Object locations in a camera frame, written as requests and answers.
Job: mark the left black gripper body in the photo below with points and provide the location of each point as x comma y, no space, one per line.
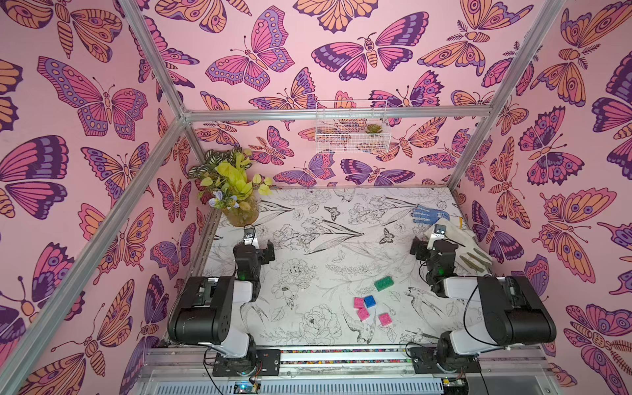
252,252

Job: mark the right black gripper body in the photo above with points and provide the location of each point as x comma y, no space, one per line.
437,249

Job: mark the green lego brick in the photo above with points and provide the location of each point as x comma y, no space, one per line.
384,283

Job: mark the blue lego brick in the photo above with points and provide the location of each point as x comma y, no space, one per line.
369,301

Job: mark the pink lego brick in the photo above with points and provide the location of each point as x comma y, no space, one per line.
385,319
358,303
363,314

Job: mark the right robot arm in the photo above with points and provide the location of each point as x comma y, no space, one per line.
500,312

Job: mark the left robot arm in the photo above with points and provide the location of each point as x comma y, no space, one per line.
203,315

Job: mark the white work glove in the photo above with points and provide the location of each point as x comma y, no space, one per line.
470,258

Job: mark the blue work glove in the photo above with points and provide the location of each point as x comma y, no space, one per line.
428,215

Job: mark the potted green plant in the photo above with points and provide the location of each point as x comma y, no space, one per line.
224,184

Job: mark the small succulent in basket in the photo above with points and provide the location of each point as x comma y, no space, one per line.
374,129

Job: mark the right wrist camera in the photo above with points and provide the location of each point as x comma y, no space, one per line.
437,232

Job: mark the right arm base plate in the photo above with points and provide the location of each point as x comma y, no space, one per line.
424,359

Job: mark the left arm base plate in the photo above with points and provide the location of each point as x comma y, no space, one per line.
262,362

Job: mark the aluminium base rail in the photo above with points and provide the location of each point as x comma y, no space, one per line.
378,369

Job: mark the white wire basket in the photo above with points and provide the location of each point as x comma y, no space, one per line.
342,130

